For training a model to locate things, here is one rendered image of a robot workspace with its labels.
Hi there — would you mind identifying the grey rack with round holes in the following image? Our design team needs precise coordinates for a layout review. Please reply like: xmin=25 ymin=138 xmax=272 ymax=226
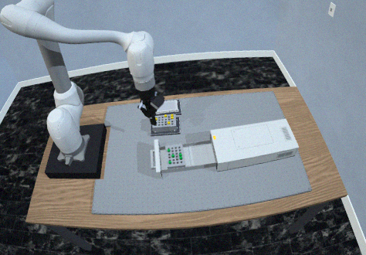
xmin=165 ymin=144 xmax=185 ymax=169
xmin=152 ymin=114 xmax=177 ymax=132

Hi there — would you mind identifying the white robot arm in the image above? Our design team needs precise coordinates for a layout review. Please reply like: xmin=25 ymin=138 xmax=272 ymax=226
xmin=0 ymin=0 xmax=155 ymax=166

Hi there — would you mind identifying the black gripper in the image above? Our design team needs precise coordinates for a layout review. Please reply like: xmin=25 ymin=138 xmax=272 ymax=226
xmin=137 ymin=87 xmax=159 ymax=126

